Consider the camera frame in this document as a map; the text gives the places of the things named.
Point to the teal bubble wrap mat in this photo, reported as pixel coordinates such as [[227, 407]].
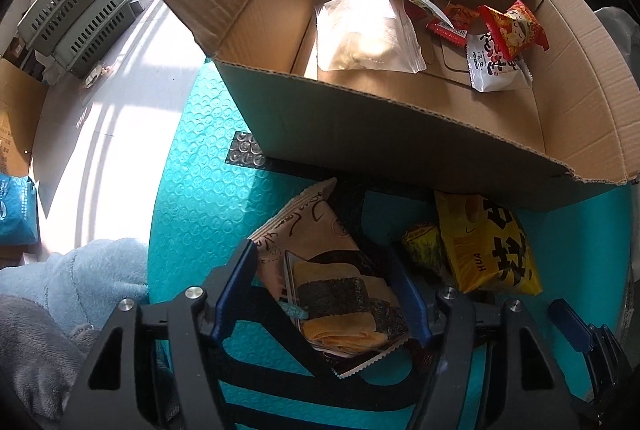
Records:
[[200, 190]]

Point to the cardboard box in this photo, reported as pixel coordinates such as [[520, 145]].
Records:
[[375, 119]]

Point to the small red snack packet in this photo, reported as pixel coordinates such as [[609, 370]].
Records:
[[445, 32]]

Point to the blue printed bag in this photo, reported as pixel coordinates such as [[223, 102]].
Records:
[[17, 210]]

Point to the red cartoon snack packet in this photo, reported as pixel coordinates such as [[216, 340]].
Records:
[[515, 29]]

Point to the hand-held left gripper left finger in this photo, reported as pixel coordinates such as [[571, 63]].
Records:
[[232, 295]]

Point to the clear white snack bag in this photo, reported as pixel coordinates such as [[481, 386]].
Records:
[[365, 34]]

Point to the white printed snack packet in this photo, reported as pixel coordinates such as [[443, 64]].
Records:
[[492, 69]]

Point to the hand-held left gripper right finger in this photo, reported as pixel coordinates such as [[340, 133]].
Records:
[[412, 300]]

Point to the brown seaweed snack packet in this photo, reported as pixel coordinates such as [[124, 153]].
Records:
[[325, 270]]

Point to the orange red snack packet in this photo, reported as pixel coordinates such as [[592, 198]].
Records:
[[462, 14]]

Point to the brown cardboard carton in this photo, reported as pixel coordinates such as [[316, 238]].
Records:
[[20, 119]]

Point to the yellow snack packet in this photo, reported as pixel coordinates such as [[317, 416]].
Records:
[[485, 250]]

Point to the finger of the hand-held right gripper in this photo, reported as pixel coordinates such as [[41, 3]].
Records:
[[570, 322]]

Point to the dark red snack packet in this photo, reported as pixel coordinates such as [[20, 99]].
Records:
[[350, 362]]

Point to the small green yellow packet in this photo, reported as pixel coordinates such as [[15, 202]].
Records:
[[425, 250]]

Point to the white plastic bag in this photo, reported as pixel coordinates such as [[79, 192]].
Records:
[[617, 24]]

